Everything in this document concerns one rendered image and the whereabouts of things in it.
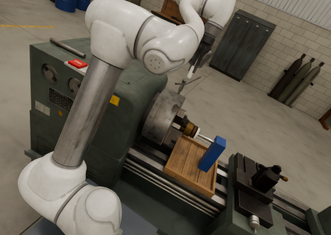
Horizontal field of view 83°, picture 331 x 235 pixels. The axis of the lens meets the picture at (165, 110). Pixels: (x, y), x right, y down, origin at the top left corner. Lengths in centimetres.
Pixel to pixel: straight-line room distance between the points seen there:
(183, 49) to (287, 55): 706
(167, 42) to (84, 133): 38
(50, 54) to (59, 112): 30
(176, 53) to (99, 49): 22
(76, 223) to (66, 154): 21
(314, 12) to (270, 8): 121
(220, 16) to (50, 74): 85
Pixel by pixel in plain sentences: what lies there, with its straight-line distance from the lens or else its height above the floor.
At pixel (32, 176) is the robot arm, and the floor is 104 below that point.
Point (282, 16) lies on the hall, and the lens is 745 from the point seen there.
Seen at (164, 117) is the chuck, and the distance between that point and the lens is 94.
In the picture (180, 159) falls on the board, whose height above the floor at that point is 88.
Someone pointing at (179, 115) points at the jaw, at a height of 119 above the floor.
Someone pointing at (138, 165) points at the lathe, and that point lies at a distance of 117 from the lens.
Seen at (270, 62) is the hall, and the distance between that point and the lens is 750.
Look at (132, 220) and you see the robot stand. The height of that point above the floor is 75.
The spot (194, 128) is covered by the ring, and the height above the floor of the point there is 111.
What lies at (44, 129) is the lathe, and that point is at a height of 78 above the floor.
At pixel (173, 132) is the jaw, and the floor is 104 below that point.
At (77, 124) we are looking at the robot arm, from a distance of 63.
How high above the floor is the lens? 167
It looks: 31 degrees down
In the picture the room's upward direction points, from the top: 24 degrees clockwise
